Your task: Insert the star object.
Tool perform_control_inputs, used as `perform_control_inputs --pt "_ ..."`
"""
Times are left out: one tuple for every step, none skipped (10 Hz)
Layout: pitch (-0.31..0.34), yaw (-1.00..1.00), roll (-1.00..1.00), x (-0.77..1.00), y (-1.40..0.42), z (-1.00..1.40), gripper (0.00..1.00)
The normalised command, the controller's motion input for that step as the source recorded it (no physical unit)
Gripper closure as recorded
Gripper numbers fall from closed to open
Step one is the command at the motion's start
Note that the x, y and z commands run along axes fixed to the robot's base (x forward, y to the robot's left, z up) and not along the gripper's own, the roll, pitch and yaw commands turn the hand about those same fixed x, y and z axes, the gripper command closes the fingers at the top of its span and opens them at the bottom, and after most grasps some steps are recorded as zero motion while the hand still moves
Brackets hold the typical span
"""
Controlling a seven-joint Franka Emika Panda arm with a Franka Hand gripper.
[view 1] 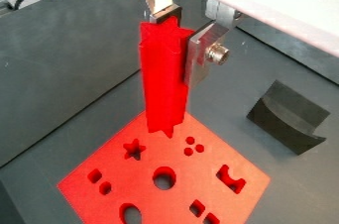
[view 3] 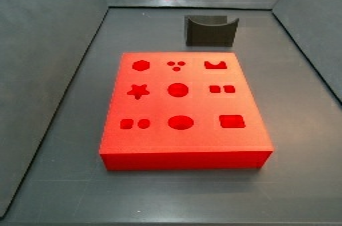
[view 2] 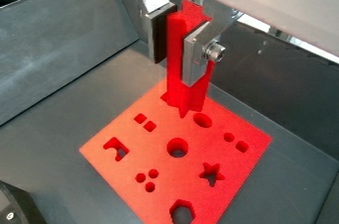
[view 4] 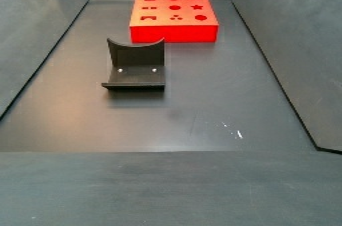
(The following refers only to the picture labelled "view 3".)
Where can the red shape sorter block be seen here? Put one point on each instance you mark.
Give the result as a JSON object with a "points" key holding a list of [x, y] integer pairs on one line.
{"points": [[184, 114]]}

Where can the dark grey curved holder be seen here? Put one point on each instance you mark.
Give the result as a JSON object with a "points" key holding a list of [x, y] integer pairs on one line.
{"points": [[210, 30]]}

